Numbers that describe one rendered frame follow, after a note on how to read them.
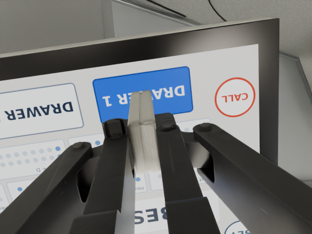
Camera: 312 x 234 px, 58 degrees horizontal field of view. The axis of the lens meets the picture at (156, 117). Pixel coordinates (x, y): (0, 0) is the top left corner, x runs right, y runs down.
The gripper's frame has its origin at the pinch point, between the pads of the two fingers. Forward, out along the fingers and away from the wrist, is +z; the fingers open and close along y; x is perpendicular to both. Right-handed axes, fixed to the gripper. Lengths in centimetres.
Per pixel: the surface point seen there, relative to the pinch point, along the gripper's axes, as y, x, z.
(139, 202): -2.3, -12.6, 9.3
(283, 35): 100, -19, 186
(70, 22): -9.2, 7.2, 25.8
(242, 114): 9.6, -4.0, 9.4
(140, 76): 0.0, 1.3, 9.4
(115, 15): -11, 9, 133
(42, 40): -13.2, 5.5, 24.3
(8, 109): -13.1, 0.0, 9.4
